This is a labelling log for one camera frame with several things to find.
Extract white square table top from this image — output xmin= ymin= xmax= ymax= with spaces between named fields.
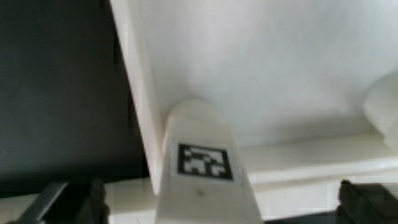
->
xmin=109 ymin=0 xmax=398 ymax=198

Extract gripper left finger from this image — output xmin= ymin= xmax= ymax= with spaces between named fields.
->
xmin=17 ymin=179 xmax=111 ymax=224

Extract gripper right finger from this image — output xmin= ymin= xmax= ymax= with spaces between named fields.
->
xmin=336 ymin=180 xmax=398 ymax=224

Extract white U-shaped fence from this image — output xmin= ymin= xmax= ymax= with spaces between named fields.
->
xmin=0 ymin=173 xmax=398 ymax=224

